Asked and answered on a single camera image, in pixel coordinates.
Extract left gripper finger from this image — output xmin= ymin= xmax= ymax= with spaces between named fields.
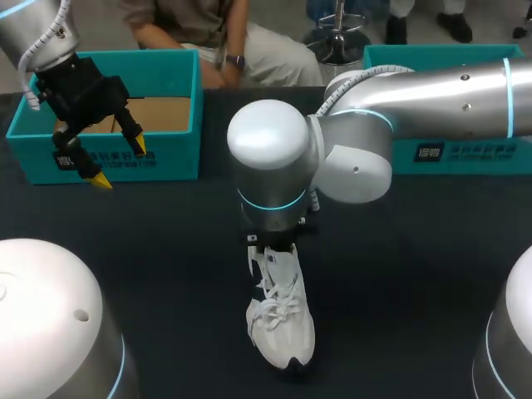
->
xmin=114 ymin=106 xmax=146 ymax=156
xmin=52 ymin=129 xmax=114 ymax=190

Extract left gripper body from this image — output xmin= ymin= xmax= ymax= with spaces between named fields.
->
xmin=34 ymin=52 xmax=130 ymax=135

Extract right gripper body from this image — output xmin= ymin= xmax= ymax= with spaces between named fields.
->
xmin=239 ymin=215 xmax=318 ymax=255

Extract white sneaker shoe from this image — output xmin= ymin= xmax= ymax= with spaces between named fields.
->
xmin=244 ymin=243 xmax=316 ymax=372

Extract teal box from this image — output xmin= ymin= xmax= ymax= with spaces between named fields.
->
xmin=362 ymin=43 xmax=532 ymax=175
xmin=5 ymin=48 xmax=204 ymax=186

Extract person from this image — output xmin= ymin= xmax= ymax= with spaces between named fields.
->
xmin=117 ymin=0 xmax=325 ymax=89

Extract metal stool base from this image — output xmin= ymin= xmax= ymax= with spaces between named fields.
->
xmin=302 ymin=0 xmax=372 ymax=66

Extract person's legs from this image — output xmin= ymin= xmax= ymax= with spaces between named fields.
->
xmin=384 ymin=0 xmax=474 ymax=45

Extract white cable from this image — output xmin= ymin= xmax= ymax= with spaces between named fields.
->
xmin=17 ymin=0 xmax=72 ymax=111
xmin=308 ymin=65 xmax=416 ymax=213

